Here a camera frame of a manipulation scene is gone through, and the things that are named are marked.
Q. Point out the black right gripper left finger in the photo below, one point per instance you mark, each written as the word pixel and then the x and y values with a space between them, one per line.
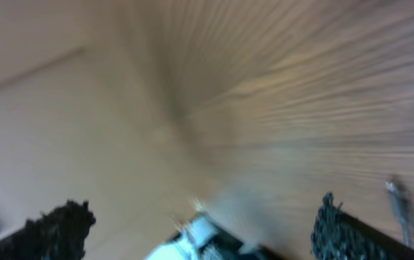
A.
pixel 57 235

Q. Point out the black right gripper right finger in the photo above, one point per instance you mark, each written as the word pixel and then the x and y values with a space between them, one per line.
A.
pixel 337 235

